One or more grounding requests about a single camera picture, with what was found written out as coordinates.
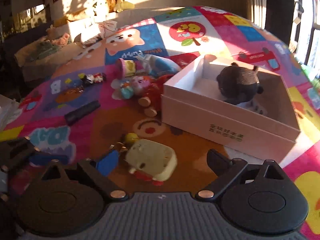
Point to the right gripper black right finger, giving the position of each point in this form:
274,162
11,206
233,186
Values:
228,171

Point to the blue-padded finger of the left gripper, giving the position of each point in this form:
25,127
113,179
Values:
43,159

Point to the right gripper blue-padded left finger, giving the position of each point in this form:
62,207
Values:
98,170

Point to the yellow bell keychain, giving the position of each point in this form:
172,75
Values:
125,143

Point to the pale yellow toy case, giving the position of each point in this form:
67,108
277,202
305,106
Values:
151,161

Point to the pink pig figurine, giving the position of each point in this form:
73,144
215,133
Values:
130,87

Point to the black cylindrical stick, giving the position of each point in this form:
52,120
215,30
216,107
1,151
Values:
74,116

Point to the pink cardboard box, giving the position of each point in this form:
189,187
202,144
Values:
191,101

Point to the colourful cartoon play mat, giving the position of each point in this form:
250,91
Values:
270,200

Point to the dark brown plush toy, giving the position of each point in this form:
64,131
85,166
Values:
239,84

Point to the small black white figurine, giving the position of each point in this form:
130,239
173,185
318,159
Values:
91,79

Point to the pink yellow toy cup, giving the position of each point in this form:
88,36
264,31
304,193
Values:
126,68

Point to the blue white toy airplane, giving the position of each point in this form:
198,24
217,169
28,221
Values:
157,66

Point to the pink crumpled cloth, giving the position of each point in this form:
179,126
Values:
107,28

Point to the tiger plush toy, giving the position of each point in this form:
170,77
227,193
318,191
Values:
104,7

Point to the yellow plush toy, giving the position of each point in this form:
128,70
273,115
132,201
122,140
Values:
121,5

